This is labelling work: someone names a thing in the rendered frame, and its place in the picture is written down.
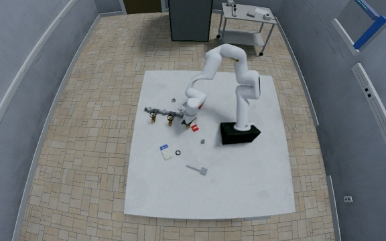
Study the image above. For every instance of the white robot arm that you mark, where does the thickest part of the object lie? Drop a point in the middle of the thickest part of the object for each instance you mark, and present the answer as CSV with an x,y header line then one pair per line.
x,y
243,76

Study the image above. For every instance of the grey pipe manifold with brass valves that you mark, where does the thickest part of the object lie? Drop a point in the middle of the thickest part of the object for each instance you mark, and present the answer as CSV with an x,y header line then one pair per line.
x,y
171,114

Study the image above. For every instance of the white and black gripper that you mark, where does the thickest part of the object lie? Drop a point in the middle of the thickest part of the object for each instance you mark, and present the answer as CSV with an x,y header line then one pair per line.
x,y
187,119

